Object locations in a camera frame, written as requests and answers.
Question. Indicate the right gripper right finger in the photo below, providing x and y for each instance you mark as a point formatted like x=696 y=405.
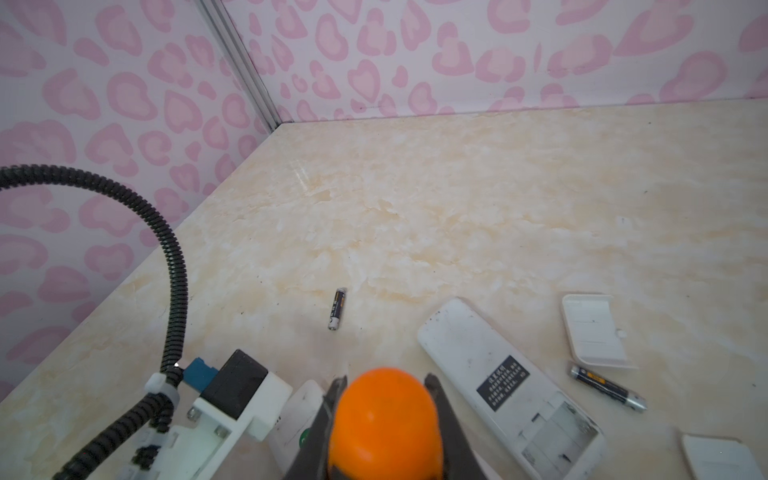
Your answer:
x=459 y=460

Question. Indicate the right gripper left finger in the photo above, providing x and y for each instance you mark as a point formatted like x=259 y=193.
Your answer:
x=313 y=459

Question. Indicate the orange black screwdriver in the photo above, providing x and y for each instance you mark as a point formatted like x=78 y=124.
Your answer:
x=386 y=426

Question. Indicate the red white remote control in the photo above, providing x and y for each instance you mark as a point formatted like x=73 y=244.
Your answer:
x=547 y=432

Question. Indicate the black battery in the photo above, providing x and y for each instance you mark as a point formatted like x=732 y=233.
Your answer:
x=626 y=397
x=337 y=309

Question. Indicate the white battery cover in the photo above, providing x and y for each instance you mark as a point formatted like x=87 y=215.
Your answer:
x=594 y=338
x=711 y=458

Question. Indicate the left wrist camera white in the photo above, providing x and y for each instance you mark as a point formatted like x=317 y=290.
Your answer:
x=243 y=397

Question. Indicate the aluminium left corner post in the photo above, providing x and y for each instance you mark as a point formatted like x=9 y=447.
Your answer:
x=224 y=31

